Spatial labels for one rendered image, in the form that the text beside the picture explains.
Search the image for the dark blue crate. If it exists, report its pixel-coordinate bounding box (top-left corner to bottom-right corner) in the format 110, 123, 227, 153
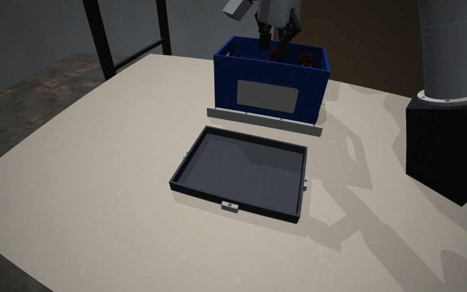
214, 36, 328, 124

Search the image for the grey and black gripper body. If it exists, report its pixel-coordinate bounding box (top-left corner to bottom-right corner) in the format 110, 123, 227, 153
257, 0, 301, 29

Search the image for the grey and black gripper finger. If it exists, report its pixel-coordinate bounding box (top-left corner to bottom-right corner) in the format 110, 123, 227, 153
275, 8, 301, 59
255, 12, 272, 50

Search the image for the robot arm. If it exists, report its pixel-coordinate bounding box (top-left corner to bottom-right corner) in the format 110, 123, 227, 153
222, 0, 467, 107

